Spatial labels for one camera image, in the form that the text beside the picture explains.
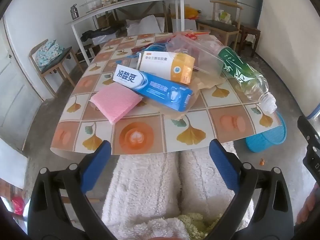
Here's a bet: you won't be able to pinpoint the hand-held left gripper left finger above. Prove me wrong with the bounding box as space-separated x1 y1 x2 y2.
27 140 120 240

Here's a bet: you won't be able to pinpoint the white long table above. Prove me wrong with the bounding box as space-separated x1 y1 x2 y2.
66 0 188 65

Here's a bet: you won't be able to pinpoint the white door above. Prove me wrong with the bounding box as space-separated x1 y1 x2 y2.
0 17 43 130

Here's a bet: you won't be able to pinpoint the blue toothpaste box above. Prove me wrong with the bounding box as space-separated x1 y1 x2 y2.
113 64 194 112

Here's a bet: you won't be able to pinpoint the blue plastic wastebasket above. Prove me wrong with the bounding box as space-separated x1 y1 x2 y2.
245 110 287 153

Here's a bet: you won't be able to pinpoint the white and green packet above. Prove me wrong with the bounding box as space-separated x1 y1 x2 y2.
216 9 233 24

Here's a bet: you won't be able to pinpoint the floral cushion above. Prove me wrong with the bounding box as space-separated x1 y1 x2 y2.
35 40 67 68

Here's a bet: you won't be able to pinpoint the clear plastic container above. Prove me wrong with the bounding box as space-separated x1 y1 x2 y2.
165 34 225 78

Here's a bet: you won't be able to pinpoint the blue snack wrapper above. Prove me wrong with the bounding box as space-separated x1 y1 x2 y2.
142 41 173 55

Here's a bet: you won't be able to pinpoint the dark wooden stool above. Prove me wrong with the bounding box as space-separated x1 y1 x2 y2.
239 24 262 57

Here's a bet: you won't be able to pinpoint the pink sponge cloth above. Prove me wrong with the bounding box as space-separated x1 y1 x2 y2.
89 82 143 125

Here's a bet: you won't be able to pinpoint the white and orange medicine box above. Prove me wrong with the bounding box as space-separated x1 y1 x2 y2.
137 51 196 85

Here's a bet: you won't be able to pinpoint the clear plastic tub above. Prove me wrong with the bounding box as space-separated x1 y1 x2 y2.
80 0 103 13

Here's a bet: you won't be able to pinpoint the yellow plastic bag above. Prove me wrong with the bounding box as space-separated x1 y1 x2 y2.
184 6 202 20

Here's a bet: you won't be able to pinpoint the brown paper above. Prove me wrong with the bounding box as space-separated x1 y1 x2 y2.
155 75 227 123

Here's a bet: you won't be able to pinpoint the wooden chair with green seat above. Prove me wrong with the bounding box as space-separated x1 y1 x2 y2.
29 39 84 98

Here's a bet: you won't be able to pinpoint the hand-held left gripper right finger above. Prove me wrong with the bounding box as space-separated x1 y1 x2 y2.
209 139 294 240

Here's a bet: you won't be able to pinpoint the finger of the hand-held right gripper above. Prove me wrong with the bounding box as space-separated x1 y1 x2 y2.
297 115 320 147

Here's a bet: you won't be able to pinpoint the dark clothing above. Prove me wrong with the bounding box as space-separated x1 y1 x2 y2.
80 27 118 42

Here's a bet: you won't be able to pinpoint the wooden chair with dark seat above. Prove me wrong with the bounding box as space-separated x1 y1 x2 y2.
196 0 250 48

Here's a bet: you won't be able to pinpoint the person's right hand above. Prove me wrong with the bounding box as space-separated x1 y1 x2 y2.
305 183 320 220

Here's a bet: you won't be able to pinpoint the white sacks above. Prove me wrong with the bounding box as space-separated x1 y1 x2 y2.
125 15 165 35

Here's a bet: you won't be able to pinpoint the green label plastic bottle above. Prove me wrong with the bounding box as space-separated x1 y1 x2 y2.
217 46 278 113

